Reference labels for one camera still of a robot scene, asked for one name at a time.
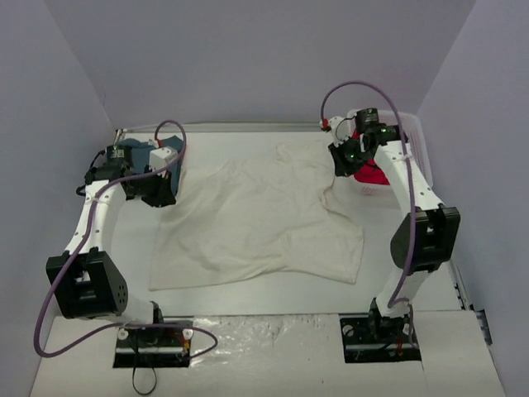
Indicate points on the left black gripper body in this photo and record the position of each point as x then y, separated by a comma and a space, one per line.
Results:
161, 193

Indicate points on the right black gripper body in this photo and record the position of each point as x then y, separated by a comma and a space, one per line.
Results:
343, 161

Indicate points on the white t shirt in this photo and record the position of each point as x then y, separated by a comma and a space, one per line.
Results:
244, 218

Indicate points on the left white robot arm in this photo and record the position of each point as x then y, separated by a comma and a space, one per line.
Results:
87, 282

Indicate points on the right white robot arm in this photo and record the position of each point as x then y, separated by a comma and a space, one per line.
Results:
426, 236

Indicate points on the red t shirt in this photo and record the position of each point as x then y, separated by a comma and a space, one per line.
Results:
371, 174

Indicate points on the folded teal t shirt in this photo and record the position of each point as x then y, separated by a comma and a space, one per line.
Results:
139, 157

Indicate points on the white plastic basket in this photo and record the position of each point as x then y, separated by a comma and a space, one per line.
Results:
413, 128

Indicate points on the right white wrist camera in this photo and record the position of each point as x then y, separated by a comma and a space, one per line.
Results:
338, 127

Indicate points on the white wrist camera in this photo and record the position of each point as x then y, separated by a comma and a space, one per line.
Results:
161, 157
338, 127

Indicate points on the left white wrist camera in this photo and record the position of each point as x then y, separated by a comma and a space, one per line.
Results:
161, 157

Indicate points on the aluminium table rail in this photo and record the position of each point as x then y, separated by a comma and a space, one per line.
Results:
221, 127

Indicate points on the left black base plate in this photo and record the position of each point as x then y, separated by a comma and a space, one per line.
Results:
153, 348

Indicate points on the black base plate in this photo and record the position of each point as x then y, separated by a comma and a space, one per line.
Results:
153, 348
362, 346

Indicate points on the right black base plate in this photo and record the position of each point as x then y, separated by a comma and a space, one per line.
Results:
362, 346

